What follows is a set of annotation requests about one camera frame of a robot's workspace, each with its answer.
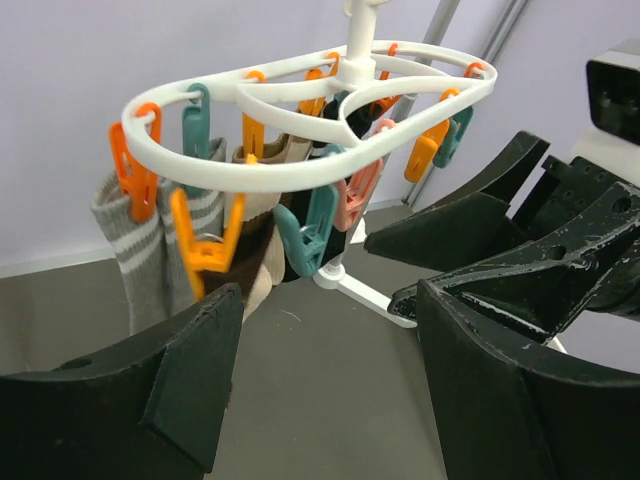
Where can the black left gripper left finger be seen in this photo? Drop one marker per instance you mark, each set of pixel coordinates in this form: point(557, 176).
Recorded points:
point(148, 407)

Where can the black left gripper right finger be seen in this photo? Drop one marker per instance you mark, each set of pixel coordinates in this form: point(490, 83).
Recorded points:
point(507, 407)

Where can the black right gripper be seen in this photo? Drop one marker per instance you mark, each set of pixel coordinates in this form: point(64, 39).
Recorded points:
point(540, 287)

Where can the yellow orange peg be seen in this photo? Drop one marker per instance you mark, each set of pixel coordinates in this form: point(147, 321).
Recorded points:
point(206, 252)

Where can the white oval peg hanger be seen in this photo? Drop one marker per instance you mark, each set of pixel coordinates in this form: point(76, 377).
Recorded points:
point(314, 109)

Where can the teal peg being squeezed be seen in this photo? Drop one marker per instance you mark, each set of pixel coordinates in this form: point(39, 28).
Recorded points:
point(305, 221)

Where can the grey striped sock right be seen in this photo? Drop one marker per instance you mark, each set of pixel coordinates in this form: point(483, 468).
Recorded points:
point(206, 213)

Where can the grey striped sock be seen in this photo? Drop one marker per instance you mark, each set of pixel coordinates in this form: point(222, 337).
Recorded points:
point(206, 213)
point(139, 252)

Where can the pink clothes peg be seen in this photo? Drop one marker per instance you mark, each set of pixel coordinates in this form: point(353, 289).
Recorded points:
point(355, 193)

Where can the white drying rack stand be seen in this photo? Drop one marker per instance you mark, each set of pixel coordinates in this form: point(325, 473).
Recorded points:
point(480, 28)

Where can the grey striped sock left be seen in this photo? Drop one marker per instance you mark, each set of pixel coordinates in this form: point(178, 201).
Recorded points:
point(139, 252)

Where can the beige brown sock left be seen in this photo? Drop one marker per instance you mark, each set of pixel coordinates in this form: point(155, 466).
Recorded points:
point(258, 264)

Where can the orange clothes peg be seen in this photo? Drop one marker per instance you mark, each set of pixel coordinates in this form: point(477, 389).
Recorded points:
point(135, 180)

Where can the teal clothes peg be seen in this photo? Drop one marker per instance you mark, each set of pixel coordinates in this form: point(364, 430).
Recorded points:
point(196, 124)

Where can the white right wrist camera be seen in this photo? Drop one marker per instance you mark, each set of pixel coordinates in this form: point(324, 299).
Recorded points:
point(612, 139)

